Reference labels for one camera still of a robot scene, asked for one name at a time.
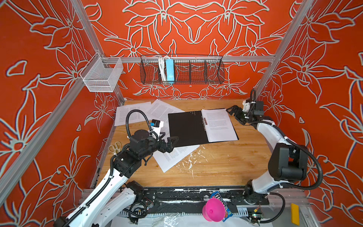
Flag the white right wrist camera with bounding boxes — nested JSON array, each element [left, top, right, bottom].
[[243, 100, 251, 112]]

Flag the white mesh wall basket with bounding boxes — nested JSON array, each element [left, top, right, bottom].
[[80, 53, 124, 92]]

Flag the white cable bundle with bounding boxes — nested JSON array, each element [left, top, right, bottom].
[[157, 56, 167, 83]]

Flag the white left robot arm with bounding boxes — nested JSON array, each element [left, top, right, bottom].
[[53, 109, 179, 227]]

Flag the printed paper sheet angled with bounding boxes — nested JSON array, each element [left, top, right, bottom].
[[146, 99, 184, 124]]

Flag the pink funnel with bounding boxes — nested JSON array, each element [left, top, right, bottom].
[[202, 198, 226, 222]]

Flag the blue folder black inside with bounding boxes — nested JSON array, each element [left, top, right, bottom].
[[168, 110, 210, 147]]

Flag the blue box in basket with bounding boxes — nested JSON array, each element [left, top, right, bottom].
[[165, 58, 175, 84]]

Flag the black wire wall basket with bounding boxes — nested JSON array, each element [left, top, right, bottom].
[[140, 54, 225, 85]]

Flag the scissors with cream handles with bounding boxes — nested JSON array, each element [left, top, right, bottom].
[[108, 141, 123, 155]]

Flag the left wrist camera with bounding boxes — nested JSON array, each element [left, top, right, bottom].
[[150, 119, 165, 138]]

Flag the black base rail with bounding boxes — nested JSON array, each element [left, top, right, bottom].
[[136, 186, 270, 217]]

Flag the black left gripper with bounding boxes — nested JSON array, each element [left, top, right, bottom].
[[139, 130, 178, 159]]

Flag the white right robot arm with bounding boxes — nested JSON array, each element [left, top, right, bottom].
[[227, 89, 323, 205]]

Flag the yellow block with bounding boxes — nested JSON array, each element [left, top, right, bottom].
[[290, 203, 300, 226]]

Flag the blue candy bag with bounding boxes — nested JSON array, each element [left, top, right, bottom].
[[210, 191, 233, 222]]

